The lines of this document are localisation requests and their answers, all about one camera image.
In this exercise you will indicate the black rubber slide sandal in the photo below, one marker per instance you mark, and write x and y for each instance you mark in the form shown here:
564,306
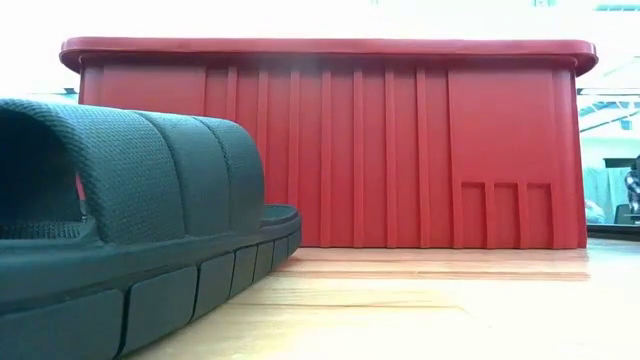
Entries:
140,190

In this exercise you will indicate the person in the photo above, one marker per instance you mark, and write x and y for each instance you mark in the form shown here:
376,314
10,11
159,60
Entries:
634,185

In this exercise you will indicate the black aluminium frame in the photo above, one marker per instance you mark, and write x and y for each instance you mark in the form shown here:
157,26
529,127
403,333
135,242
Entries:
615,231

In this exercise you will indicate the red plastic bin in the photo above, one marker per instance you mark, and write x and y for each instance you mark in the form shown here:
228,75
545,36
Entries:
350,150

